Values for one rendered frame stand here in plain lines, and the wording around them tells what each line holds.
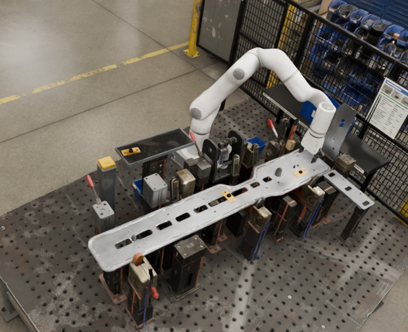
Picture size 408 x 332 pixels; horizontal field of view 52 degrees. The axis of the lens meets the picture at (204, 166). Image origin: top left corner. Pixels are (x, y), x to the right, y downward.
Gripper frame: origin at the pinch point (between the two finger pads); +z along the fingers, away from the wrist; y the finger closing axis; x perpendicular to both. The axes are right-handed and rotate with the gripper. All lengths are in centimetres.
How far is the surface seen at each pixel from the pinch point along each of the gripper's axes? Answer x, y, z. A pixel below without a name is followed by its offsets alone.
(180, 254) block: -87, 13, 10
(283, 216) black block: -21.5, 13.4, 22.7
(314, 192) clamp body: -7.9, 16.5, 8.2
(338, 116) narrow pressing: 26.7, -6.8, -12.6
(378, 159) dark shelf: 49, 16, 9
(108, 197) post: -96, -36, 17
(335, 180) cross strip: 13.9, 14.0, 12.4
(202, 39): 140, -270, 87
